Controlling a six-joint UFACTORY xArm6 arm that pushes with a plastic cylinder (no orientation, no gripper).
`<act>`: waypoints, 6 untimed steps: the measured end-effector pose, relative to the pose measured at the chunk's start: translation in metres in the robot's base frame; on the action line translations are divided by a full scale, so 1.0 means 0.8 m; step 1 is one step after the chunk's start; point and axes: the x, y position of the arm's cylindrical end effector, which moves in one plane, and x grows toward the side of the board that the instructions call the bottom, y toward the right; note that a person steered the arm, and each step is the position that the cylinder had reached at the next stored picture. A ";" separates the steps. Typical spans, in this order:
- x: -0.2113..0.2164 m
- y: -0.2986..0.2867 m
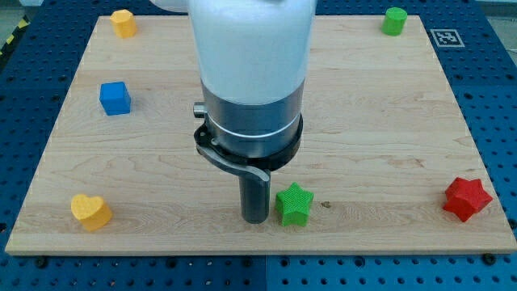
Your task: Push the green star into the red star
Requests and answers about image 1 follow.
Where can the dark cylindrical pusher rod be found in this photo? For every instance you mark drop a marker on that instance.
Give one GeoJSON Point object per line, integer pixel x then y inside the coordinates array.
{"type": "Point", "coordinates": [255, 198]}

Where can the black clamp mount with lever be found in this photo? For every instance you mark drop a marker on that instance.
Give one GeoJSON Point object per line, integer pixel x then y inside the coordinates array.
{"type": "Point", "coordinates": [255, 169]}

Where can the green star block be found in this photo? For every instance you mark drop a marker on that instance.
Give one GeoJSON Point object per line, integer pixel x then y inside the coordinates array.
{"type": "Point", "coordinates": [294, 204]}

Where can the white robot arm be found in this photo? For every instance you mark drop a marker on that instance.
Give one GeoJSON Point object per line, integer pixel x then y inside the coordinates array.
{"type": "Point", "coordinates": [253, 58]}

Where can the red star block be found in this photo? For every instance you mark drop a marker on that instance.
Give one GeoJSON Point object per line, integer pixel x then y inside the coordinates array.
{"type": "Point", "coordinates": [466, 197]}

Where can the wooden board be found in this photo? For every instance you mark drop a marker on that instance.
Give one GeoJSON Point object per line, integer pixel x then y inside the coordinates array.
{"type": "Point", "coordinates": [383, 138]}

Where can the blue cube block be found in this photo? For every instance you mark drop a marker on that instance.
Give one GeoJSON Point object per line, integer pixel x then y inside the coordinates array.
{"type": "Point", "coordinates": [115, 98]}

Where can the yellow heart block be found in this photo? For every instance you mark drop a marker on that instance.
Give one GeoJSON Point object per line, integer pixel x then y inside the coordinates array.
{"type": "Point", "coordinates": [91, 211]}

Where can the yellow hexagon block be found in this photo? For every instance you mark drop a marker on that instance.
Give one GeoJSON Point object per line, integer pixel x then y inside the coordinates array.
{"type": "Point", "coordinates": [123, 23]}

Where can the green cylinder block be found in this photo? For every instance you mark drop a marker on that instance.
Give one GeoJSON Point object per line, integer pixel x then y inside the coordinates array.
{"type": "Point", "coordinates": [394, 21]}

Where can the white fiducial marker tag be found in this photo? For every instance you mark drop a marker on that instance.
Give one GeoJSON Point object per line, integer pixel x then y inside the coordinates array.
{"type": "Point", "coordinates": [447, 38]}

